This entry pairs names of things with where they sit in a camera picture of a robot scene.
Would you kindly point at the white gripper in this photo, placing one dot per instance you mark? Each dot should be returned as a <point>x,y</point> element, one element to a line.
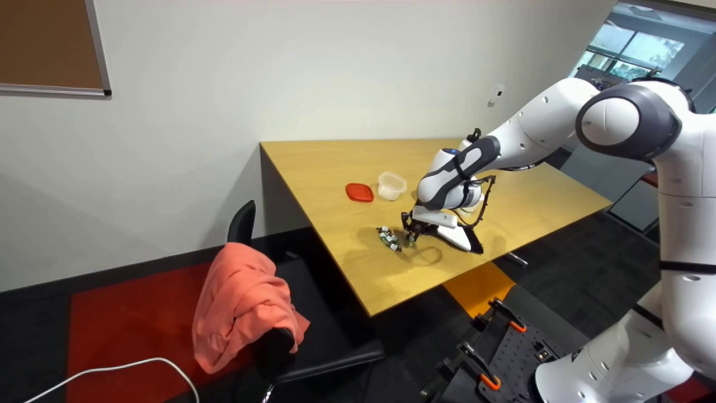
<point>438,215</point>

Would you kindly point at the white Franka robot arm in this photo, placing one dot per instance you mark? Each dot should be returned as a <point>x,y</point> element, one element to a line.
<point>656,187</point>

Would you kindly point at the green white wrapped candy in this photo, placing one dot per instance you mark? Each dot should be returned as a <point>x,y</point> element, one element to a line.
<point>395,243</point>
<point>384,233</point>

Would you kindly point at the clear plastic container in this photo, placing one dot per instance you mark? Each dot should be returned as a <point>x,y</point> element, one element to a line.
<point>393,185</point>

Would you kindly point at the red plastic lid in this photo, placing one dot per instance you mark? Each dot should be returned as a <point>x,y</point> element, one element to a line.
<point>359,190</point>

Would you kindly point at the black chair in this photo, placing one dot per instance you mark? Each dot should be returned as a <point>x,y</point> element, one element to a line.
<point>314,328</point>

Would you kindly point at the black tool board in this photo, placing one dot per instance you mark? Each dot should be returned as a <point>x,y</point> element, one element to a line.
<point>515,350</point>

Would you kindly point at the salmon red cloth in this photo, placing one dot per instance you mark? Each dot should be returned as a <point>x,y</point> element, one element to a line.
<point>242,304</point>

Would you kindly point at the brown framed cork board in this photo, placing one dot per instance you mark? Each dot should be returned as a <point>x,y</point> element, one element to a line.
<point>49,45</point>

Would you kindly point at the window with dark frame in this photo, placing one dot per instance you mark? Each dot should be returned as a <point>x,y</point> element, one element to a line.
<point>635,45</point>

